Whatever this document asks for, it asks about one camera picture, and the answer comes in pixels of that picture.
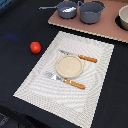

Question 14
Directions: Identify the fork with wooden handle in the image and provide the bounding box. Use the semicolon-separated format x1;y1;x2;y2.
45;72;86;89

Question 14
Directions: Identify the red tomato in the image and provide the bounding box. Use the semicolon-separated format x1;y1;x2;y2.
30;42;41;54

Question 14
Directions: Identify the dark grey cooking pot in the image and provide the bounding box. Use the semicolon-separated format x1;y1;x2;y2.
79;1;106;24

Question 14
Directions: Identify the woven beige placemat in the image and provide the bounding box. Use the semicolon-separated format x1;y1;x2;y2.
14;31;114;128

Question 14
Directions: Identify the pink stove board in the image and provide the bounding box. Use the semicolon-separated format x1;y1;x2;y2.
48;0;128;43

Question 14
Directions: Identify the grey-blue frying pan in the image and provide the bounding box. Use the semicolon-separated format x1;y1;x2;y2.
38;0;79;20

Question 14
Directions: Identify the round beige plate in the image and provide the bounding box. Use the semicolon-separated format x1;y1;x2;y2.
56;55;83;78

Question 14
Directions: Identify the beige bowl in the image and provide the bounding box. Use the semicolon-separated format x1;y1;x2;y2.
119;5;128;30

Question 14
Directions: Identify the knife with wooden handle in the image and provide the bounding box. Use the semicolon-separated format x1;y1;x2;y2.
58;49;98;63

